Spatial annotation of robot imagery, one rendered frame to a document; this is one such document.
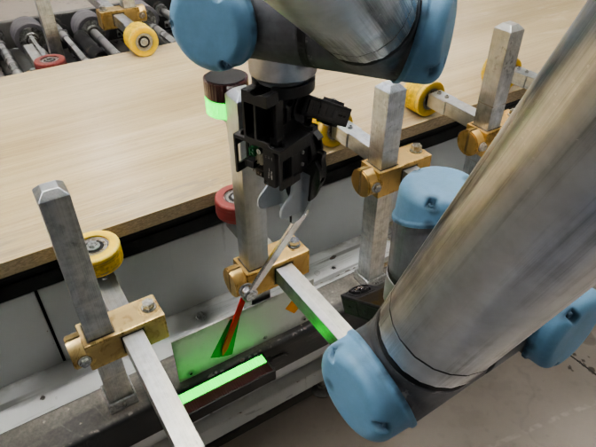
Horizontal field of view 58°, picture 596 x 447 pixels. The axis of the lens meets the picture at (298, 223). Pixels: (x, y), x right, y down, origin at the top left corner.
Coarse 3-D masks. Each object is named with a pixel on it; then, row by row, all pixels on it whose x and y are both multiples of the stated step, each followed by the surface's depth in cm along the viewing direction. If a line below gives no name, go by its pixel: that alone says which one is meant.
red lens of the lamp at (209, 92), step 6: (204, 78) 71; (246, 78) 71; (204, 84) 70; (210, 84) 69; (234, 84) 69; (240, 84) 70; (246, 84) 71; (204, 90) 71; (210, 90) 70; (216, 90) 69; (222, 90) 69; (210, 96) 70; (216, 96) 70; (222, 96) 70
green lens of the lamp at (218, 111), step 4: (208, 100) 71; (208, 104) 71; (212, 104) 71; (216, 104) 71; (220, 104) 70; (224, 104) 70; (208, 108) 72; (212, 108) 71; (216, 108) 71; (220, 108) 71; (224, 108) 71; (208, 112) 72; (212, 112) 72; (216, 112) 71; (220, 112) 71; (224, 112) 71; (212, 116) 72; (216, 116) 72; (220, 116) 72; (224, 116) 71
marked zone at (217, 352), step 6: (228, 324) 87; (228, 330) 87; (222, 336) 87; (234, 336) 89; (222, 342) 88; (234, 342) 90; (216, 348) 88; (228, 348) 90; (216, 354) 89; (228, 354) 91
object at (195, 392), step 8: (256, 360) 91; (264, 360) 91; (240, 368) 90; (248, 368) 90; (224, 376) 89; (232, 376) 89; (208, 384) 88; (216, 384) 88; (184, 392) 86; (192, 392) 86; (200, 392) 86; (184, 400) 85
